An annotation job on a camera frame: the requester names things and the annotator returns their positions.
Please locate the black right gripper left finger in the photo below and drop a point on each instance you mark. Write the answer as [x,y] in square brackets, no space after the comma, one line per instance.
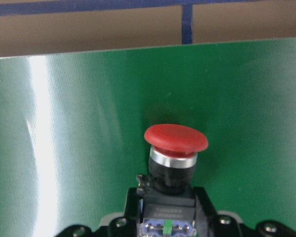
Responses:
[125,225]

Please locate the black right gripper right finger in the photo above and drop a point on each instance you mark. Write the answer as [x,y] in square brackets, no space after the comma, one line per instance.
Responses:
[210,223]

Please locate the red push button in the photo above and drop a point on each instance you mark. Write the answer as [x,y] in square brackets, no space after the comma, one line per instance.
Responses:
[169,206]

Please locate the green conveyor belt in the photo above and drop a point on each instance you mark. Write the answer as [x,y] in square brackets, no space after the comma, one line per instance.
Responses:
[72,126]

